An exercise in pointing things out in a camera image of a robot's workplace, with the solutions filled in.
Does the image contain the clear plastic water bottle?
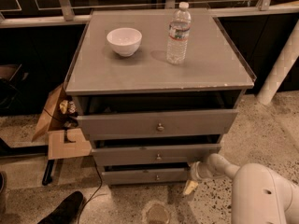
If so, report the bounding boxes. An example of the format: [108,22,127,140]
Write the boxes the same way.
[166,2,192,64]

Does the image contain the grey drawer cabinet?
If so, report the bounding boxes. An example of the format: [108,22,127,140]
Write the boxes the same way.
[65,8,255,176]

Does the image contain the brown cardboard box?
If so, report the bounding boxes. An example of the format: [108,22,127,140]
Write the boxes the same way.
[32,85,92,160]

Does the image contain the grey drawer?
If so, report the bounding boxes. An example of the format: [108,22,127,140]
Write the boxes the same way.
[102,168,188,185]
[78,109,237,140]
[92,144,221,166]

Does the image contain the metal window railing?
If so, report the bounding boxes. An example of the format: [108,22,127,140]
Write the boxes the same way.
[0,0,299,28]

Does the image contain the black cable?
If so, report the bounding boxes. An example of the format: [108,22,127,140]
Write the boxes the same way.
[76,165,104,224]

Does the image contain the grey bottom drawer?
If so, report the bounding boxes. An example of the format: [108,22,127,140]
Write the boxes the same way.
[102,168,188,185]

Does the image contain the grey top drawer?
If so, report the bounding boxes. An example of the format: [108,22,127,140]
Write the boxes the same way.
[78,109,237,140]

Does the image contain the black shoe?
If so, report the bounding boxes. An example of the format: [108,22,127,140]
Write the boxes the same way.
[37,191,84,224]

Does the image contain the white ceramic bowl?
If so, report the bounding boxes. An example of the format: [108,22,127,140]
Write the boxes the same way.
[107,27,142,57]

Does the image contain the black bar on floor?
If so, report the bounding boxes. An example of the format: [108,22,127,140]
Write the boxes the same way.
[42,160,55,186]

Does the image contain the white diagonal pipe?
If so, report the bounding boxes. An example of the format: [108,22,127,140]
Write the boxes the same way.
[256,21,299,105]

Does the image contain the grey middle drawer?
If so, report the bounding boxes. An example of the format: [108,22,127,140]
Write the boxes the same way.
[92,144,221,166]

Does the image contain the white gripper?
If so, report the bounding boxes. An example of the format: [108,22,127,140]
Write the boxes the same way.
[183,161,206,195]

